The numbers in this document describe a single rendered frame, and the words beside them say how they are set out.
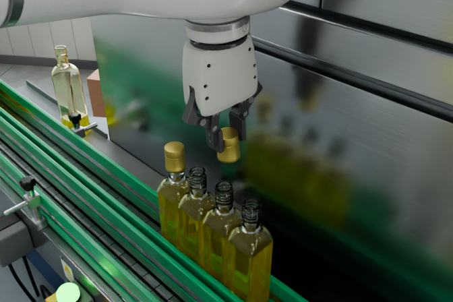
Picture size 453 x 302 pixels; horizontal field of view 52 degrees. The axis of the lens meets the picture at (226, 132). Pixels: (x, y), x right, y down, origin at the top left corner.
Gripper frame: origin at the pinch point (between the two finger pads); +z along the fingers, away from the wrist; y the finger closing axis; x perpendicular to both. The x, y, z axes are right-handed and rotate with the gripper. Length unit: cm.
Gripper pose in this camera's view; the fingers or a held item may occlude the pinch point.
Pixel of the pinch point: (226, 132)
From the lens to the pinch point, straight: 69.5
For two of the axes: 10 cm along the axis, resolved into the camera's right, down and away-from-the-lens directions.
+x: 6.1, 4.2, -6.7
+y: -7.9, 3.9, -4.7
